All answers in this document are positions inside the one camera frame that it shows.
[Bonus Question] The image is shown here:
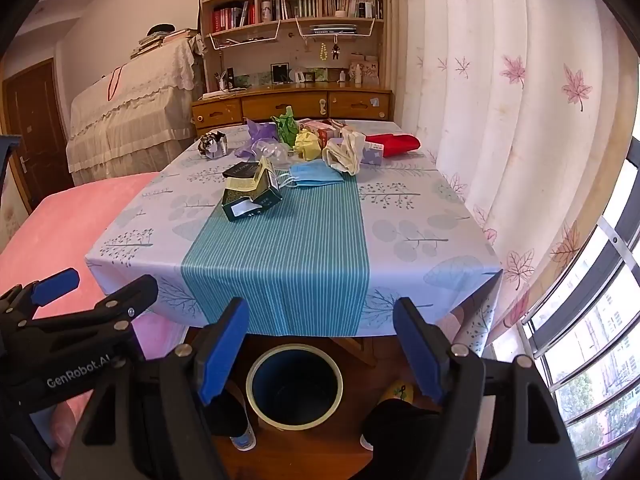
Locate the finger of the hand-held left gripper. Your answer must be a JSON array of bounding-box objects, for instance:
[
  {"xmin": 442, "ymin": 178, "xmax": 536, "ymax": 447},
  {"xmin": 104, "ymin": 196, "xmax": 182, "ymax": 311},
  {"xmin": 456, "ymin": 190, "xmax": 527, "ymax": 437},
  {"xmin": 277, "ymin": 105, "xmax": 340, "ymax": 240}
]
[
  {"xmin": 10, "ymin": 274, "xmax": 160, "ymax": 346},
  {"xmin": 0, "ymin": 268, "xmax": 81, "ymax": 328}
]

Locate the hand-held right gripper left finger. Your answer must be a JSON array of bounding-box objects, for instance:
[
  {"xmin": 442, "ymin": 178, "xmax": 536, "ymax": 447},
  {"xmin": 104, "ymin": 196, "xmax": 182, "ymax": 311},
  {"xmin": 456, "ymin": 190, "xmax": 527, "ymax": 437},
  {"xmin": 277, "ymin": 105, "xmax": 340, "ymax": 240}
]
[{"xmin": 60, "ymin": 297, "xmax": 251, "ymax": 480}]

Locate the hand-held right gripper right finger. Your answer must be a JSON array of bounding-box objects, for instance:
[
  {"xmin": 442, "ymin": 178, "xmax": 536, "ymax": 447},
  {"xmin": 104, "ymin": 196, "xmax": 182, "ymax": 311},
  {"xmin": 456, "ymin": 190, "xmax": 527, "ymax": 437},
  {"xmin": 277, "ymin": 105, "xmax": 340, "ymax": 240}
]
[{"xmin": 392, "ymin": 297, "xmax": 583, "ymax": 480}]

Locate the blue bin with cream rim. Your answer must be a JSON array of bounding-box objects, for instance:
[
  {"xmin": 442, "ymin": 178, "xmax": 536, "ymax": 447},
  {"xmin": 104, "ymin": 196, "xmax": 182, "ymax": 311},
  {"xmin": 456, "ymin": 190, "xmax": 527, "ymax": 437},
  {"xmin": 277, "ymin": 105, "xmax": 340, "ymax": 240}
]
[{"xmin": 245, "ymin": 344, "xmax": 345, "ymax": 432}]

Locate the black box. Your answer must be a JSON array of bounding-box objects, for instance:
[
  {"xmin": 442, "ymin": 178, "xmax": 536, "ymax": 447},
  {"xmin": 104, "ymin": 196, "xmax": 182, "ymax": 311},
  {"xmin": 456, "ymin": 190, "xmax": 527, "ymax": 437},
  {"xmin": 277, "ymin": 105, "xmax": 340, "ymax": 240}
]
[{"xmin": 222, "ymin": 161, "xmax": 261, "ymax": 179}]

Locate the blue face mask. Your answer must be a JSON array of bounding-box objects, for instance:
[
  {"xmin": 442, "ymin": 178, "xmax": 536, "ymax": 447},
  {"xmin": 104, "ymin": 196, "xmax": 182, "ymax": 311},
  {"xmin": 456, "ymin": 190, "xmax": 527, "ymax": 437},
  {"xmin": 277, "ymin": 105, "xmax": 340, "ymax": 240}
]
[{"xmin": 287, "ymin": 161, "xmax": 345, "ymax": 190}]

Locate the purple plastic bag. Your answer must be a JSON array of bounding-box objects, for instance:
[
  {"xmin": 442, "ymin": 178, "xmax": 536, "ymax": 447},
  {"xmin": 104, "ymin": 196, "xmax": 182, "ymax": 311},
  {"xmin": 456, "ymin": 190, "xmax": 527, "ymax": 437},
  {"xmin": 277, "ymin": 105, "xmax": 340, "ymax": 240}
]
[{"xmin": 234, "ymin": 119, "xmax": 281, "ymax": 158}]

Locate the yellow paper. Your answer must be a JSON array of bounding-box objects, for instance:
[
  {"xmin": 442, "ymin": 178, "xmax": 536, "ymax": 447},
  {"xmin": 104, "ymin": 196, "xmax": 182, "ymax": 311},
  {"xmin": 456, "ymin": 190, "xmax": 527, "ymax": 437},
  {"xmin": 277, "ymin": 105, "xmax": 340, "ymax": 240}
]
[{"xmin": 292, "ymin": 129, "xmax": 323, "ymax": 162}]

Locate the green paper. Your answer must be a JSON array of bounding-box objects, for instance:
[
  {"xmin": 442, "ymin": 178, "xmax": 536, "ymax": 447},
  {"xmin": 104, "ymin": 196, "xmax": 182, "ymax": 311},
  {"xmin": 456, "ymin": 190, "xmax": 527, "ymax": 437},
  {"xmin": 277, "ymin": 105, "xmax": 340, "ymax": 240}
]
[{"xmin": 271, "ymin": 106, "xmax": 301, "ymax": 146}]

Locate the yellow slipper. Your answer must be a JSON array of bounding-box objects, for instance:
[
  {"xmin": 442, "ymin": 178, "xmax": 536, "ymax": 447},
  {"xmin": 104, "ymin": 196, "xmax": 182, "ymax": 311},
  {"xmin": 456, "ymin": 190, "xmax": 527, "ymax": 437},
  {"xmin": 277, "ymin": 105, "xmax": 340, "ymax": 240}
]
[{"xmin": 378, "ymin": 380, "xmax": 415, "ymax": 406}]

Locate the pink blanket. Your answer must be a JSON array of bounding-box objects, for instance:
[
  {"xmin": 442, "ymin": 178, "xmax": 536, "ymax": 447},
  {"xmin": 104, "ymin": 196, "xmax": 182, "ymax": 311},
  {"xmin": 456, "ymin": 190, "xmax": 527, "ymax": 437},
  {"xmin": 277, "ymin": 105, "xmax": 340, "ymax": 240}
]
[{"xmin": 0, "ymin": 172, "xmax": 201, "ymax": 461}]

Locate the person's left shoe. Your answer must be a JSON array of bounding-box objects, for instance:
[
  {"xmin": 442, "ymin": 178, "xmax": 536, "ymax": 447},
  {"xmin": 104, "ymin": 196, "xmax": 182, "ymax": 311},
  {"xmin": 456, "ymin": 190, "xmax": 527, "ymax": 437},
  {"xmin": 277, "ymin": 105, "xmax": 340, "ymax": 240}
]
[{"xmin": 230, "ymin": 422, "xmax": 257, "ymax": 451}]

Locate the table with patterned tablecloth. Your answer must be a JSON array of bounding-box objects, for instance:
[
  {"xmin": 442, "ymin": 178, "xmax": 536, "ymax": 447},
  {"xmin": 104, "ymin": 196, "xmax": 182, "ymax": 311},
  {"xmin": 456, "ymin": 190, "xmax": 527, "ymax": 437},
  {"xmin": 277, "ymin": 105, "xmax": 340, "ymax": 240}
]
[{"xmin": 84, "ymin": 120, "xmax": 503, "ymax": 356}]

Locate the dark green gold carton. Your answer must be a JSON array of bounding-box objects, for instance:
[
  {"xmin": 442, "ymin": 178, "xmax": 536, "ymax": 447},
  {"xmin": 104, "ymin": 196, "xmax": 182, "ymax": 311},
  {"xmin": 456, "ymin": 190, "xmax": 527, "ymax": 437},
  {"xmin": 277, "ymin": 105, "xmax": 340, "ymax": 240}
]
[{"xmin": 221, "ymin": 157, "xmax": 283, "ymax": 222}]

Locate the brown wooden door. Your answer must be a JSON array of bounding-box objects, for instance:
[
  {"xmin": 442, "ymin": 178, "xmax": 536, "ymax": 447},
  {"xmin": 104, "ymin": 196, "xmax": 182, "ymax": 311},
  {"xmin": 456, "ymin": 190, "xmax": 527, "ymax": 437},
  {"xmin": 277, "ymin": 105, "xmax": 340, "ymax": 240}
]
[{"xmin": 2, "ymin": 58, "xmax": 76, "ymax": 211}]

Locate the black white crumpled wrapper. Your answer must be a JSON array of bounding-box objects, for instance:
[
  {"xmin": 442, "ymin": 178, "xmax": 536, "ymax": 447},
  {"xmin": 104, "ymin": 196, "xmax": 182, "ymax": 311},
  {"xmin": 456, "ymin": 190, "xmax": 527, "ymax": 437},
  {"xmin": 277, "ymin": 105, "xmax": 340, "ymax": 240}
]
[{"xmin": 197, "ymin": 130, "xmax": 230, "ymax": 160}]

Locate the piano under lace cover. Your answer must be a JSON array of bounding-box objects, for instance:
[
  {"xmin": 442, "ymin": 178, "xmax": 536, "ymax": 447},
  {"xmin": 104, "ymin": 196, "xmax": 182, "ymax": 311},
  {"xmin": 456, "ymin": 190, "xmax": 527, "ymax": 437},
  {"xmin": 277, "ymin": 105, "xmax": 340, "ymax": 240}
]
[{"xmin": 66, "ymin": 35, "xmax": 206, "ymax": 186}]

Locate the window with metal bars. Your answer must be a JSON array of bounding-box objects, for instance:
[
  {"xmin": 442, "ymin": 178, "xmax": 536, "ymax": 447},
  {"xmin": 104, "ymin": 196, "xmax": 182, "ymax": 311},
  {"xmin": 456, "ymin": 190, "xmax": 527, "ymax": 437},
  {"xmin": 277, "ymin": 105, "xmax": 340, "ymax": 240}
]
[{"xmin": 492, "ymin": 135, "xmax": 640, "ymax": 476}]

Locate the clear plastic cup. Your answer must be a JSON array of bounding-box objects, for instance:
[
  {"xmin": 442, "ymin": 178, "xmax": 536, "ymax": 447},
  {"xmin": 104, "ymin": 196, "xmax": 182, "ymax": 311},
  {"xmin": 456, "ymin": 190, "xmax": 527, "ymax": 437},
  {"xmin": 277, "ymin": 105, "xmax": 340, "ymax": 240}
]
[{"xmin": 250, "ymin": 140, "xmax": 291, "ymax": 161}]

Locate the red folded paper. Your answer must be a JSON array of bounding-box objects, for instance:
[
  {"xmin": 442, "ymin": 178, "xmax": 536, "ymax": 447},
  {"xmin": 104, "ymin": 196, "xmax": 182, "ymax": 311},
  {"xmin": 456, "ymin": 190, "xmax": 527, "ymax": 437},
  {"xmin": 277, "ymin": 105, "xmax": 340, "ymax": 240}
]
[{"xmin": 365, "ymin": 133, "xmax": 422, "ymax": 157}]

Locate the wooden desk with drawers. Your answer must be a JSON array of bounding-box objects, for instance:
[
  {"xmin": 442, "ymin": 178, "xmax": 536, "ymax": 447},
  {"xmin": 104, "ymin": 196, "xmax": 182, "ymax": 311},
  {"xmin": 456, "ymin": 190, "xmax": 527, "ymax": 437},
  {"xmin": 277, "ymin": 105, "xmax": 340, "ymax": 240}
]
[{"xmin": 191, "ymin": 85, "xmax": 396, "ymax": 137}]

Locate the red and pink carton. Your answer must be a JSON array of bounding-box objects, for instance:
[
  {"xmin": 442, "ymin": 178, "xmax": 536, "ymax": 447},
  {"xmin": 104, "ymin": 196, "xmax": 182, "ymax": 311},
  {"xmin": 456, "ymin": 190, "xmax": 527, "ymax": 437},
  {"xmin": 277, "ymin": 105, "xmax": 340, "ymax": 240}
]
[{"xmin": 300, "ymin": 119, "xmax": 346, "ymax": 143}]

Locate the stack of books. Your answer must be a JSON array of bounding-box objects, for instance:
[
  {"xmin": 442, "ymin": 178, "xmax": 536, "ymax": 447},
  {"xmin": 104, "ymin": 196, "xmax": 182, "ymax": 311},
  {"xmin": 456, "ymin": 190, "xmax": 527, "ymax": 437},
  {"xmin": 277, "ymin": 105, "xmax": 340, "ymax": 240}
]
[{"xmin": 131, "ymin": 24, "xmax": 198, "ymax": 58}]

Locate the white curtain with pink leaves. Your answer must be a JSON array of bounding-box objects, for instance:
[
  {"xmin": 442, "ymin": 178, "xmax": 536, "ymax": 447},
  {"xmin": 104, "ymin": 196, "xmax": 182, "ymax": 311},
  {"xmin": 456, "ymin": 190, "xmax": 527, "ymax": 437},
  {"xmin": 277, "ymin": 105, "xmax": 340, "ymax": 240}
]
[{"xmin": 400, "ymin": 0, "xmax": 640, "ymax": 351}]

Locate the wooden bookshelf hutch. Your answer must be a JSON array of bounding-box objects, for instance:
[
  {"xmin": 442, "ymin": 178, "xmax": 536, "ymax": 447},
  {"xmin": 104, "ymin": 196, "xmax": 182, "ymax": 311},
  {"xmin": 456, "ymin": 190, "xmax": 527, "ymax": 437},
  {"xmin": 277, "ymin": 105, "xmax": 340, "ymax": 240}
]
[{"xmin": 200, "ymin": 0, "xmax": 388, "ymax": 96}]

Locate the row of upright books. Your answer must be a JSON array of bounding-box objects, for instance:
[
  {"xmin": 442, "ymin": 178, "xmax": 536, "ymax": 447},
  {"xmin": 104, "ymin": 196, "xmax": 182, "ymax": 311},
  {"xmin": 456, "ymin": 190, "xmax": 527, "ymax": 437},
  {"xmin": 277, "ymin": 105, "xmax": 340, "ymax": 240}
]
[{"xmin": 211, "ymin": 0, "xmax": 385, "ymax": 34}]

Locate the wooden table frame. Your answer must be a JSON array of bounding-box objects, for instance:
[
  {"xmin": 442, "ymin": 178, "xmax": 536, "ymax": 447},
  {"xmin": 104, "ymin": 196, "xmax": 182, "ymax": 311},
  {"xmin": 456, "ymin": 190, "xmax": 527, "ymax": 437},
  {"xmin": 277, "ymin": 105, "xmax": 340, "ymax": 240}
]
[{"xmin": 327, "ymin": 336, "xmax": 378, "ymax": 368}]

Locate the white wire basket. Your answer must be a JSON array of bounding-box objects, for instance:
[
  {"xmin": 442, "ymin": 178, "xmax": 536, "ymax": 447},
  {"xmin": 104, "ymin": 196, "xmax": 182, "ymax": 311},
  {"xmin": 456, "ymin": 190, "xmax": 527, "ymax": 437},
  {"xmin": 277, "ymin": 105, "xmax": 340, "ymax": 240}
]
[
  {"xmin": 295, "ymin": 16, "xmax": 376, "ymax": 40},
  {"xmin": 207, "ymin": 20, "xmax": 281, "ymax": 51}
]

